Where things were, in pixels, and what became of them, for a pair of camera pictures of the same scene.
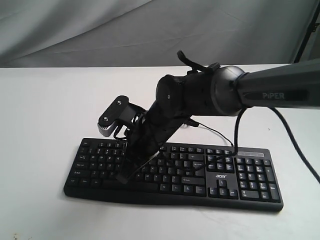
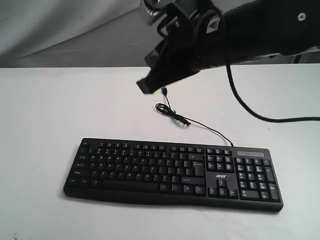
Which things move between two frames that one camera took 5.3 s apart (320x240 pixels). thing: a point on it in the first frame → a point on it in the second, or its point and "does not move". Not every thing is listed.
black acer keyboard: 205,176 does not move
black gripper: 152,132 → 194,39
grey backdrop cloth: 127,33 does not move
